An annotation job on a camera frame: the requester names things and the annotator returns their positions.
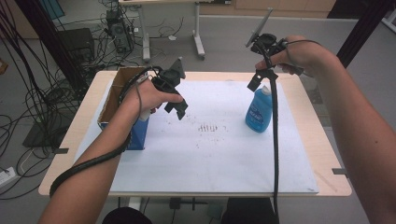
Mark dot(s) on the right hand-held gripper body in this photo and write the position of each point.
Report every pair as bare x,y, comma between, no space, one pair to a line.
264,43

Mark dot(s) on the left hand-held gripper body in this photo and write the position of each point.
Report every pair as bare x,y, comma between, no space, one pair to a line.
168,80

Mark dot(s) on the blue bottle with white cap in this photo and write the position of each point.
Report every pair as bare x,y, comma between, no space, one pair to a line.
258,115

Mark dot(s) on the person's left hand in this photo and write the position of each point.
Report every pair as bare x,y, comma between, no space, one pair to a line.
146,98

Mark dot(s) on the person's right hand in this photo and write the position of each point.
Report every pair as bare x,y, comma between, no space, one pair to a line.
306,56

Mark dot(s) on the cardboard box with blue sides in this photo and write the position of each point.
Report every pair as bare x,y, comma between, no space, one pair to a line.
137,137

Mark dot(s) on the white mat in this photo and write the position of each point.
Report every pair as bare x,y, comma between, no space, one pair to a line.
202,155

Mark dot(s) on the black computer tower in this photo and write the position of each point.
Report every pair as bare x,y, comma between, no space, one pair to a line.
120,34

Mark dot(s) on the black case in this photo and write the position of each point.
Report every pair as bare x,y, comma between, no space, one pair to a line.
76,43

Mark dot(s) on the black metal stand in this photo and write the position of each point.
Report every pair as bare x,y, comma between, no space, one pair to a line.
364,28
53,46

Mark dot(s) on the person's black pants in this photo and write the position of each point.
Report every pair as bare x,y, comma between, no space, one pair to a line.
249,213

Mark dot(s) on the black floor mat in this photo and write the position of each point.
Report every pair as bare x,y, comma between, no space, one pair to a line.
40,137

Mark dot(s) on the white power strip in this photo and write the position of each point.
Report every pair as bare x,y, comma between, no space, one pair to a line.
6,177

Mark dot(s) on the white desk frame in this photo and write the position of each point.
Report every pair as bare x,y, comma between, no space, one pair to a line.
196,31

